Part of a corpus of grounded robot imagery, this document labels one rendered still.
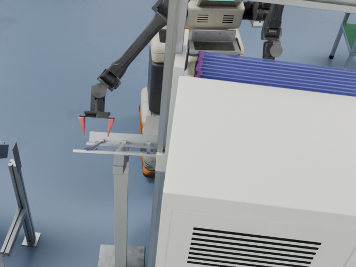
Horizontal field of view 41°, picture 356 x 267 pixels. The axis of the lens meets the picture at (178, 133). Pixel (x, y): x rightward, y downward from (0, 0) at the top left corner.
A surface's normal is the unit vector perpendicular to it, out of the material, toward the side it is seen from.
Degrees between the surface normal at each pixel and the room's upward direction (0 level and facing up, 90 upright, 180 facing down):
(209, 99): 0
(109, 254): 0
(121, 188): 90
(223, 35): 90
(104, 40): 0
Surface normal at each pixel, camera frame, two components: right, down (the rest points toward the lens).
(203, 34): 0.10, 0.70
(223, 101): 0.08, -0.71
